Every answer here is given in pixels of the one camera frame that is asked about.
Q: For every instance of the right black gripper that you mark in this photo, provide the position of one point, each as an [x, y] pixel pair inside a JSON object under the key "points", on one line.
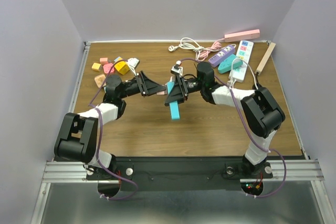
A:
{"points": [[179, 92]]}

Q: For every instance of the red pink cube adapter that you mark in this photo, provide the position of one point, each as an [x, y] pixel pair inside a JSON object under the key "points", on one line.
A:
{"points": [[108, 68]]}

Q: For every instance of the green triangular power strip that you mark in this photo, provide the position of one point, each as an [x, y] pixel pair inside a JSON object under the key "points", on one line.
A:
{"points": [[229, 63]]}

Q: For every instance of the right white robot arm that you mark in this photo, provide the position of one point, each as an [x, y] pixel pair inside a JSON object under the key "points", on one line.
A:
{"points": [[258, 110]]}

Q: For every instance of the peach cube plug adapter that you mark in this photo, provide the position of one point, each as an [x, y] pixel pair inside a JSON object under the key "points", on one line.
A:
{"points": [[100, 80]]}

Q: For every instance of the purple power strip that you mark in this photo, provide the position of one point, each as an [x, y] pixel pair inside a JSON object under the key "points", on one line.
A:
{"points": [[215, 54]]}

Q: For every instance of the light blue cube adapter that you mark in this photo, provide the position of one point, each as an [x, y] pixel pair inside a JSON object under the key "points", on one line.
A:
{"points": [[118, 59]]}

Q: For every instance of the pink power strip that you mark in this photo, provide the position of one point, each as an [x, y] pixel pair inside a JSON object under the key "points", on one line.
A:
{"points": [[241, 34]]}

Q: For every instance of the wooden stick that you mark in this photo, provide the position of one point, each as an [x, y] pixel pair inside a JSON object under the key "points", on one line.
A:
{"points": [[265, 58]]}

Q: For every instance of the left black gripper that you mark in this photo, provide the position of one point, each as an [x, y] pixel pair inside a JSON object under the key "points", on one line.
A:
{"points": [[147, 86]]}

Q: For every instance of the small yellow cube adapter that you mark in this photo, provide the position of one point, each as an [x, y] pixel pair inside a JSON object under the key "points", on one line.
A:
{"points": [[96, 67]]}

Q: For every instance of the yellow cube plug adapter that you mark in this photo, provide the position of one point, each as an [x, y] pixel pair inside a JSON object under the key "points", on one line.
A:
{"points": [[122, 67]]}

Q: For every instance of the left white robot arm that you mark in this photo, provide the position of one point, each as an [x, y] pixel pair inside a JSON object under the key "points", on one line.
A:
{"points": [[80, 134]]}

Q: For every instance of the small pink cube adapter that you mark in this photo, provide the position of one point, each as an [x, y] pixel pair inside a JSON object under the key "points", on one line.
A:
{"points": [[104, 61]]}

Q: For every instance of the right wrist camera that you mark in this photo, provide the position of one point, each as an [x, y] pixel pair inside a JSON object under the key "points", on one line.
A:
{"points": [[177, 70]]}

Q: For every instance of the teal power strip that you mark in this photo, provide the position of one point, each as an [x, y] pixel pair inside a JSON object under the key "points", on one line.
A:
{"points": [[175, 115]]}

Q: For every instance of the white cube adapter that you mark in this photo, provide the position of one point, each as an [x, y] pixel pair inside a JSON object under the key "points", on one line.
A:
{"points": [[133, 62]]}

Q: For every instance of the white multicolour power strip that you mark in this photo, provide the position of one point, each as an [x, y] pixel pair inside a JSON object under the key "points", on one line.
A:
{"points": [[242, 55]]}

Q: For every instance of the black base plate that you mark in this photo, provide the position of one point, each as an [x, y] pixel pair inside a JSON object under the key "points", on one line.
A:
{"points": [[180, 173]]}

